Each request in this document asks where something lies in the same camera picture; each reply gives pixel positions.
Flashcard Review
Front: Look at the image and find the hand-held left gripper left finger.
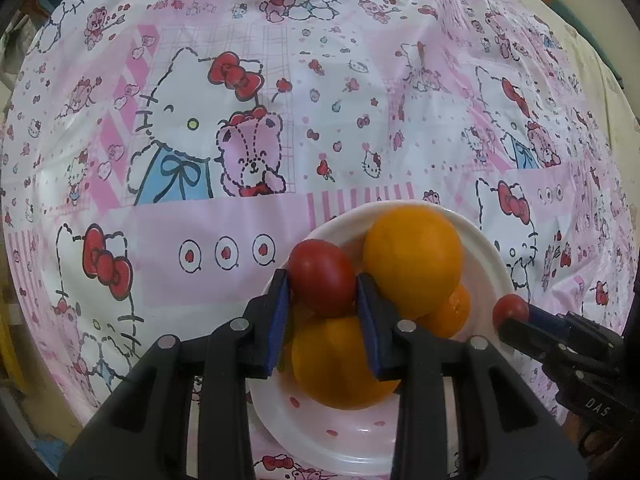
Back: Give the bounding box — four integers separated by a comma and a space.
59, 268, 293, 480

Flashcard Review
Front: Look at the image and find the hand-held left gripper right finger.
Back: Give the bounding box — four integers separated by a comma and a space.
355, 272, 589, 480

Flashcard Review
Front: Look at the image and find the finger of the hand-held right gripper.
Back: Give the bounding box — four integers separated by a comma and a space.
497, 317, 577, 377
526, 304, 584, 334

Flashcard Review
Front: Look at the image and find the small red tomato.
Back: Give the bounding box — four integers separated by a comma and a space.
492, 295, 530, 331

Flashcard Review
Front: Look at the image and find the large orange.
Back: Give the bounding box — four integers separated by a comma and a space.
291, 312, 401, 411
361, 207, 465, 320

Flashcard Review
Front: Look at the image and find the medium orange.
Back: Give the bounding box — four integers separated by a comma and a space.
412, 282, 472, 340

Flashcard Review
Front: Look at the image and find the pink strawberry-print plate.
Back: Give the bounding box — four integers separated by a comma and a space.
247, 200, 516, 476

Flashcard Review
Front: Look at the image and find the pink cartoon-print tablecloth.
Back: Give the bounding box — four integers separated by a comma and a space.
0, 0, 640, 480

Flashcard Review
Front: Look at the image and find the cream quilt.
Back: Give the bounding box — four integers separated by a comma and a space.
492, 0, 640, 171

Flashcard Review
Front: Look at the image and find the yellow frame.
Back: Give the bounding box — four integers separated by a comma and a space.
0, 305, 23, 391

